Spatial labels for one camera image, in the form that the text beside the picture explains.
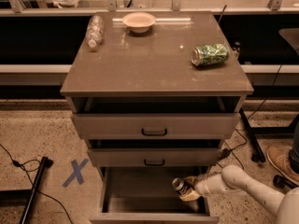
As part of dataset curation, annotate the black floor cable right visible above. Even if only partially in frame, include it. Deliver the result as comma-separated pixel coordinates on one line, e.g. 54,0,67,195
216,47,299,173

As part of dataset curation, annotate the grey middle drawer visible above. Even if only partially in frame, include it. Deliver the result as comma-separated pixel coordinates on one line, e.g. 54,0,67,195
87,148,221,167

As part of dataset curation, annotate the grey drawer cabinet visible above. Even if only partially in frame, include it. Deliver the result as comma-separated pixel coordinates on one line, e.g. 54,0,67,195
60,10,254,224

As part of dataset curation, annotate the black chair caster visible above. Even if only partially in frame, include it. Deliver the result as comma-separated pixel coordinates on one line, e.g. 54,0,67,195
273,175,296,189

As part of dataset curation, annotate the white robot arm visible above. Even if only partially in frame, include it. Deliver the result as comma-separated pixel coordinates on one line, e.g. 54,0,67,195
172,164,299,224

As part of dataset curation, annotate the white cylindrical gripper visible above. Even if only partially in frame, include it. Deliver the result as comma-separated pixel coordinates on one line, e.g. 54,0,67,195
179,174,222,202

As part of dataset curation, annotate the blue tape cross mark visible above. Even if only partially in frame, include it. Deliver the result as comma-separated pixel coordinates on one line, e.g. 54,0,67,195
63,159,89,188

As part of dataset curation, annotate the black stand leg left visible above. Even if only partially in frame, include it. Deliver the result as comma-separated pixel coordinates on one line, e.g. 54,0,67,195
19,157,53,224

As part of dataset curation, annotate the person leg in jeans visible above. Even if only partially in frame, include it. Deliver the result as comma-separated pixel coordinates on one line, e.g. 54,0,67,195
289,134,299,174

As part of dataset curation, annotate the grey top drawer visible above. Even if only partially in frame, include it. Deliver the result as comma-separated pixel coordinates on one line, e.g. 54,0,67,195
72,113,240,140

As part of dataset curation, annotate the brown shoe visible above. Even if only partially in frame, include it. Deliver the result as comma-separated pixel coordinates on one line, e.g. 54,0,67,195
267,147,299,185

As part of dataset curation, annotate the clear plastic water bottle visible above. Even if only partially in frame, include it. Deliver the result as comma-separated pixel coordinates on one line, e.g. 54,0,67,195
85,15,104,49

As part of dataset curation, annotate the metal railing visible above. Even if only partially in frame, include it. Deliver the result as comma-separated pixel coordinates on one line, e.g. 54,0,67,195
0,0,299,16

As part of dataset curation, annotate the black stand leg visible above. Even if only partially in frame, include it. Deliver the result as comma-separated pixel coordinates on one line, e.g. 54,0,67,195
239,109,265,162
19,157,53,224

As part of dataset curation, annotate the blue pepsi can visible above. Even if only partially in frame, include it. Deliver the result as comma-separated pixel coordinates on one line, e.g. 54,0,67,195
172,177,191,195

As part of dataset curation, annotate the white paper bowl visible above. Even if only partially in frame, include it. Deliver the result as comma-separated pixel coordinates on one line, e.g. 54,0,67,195
122,12,156,34

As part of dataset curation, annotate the black stand leg right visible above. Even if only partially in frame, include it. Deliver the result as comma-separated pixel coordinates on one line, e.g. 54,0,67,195
239,109,265,162

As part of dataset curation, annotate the grey open bottom drawer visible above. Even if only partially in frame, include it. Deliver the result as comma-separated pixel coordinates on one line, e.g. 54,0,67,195
90,167,219,224

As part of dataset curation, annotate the black floor cable left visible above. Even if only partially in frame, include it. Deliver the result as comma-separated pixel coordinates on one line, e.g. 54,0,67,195
0,143,75,224

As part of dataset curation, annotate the green crushed soda can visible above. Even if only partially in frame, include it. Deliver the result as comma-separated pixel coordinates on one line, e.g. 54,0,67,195
191,44,230,66

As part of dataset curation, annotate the black floor cable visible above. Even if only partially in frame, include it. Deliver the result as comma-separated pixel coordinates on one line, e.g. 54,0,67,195
0,143,75,224
216,47,299,173

